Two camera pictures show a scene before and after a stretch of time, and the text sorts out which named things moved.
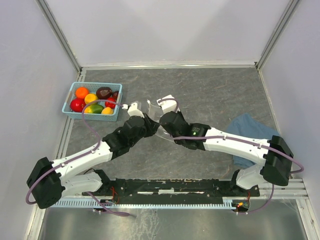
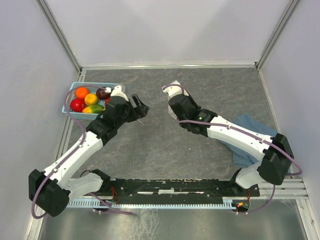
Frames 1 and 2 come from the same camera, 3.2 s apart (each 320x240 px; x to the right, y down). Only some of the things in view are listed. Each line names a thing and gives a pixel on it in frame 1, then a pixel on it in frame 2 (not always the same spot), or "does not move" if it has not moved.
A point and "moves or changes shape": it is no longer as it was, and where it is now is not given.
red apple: (77, 105) does not move
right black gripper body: (179, 113) → (193, 102)
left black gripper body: (148, 130) → (129, 114)
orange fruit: (81, 92) does not move
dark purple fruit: (103, 93) does not move
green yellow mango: (94, 109) does not move
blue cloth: (244, 125) does not move
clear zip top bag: (155, 113) moves or changes shape
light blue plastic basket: (92, 87) does not move
